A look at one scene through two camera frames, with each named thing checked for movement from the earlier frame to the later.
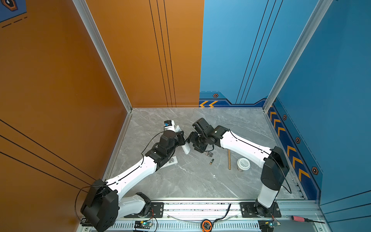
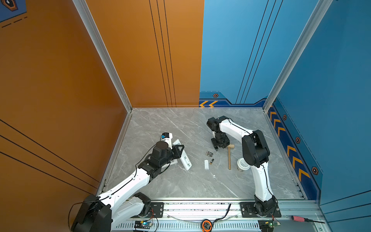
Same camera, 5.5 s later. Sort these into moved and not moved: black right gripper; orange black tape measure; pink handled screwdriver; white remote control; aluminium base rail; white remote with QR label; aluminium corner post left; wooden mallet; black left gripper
Moved: black left gripper; black right gripper; white remote control
Not moved: aluminium base rail; white remote with QR label; orange black tape measure; pink handled screwdriver; wooden mallet; aluminium corner post left
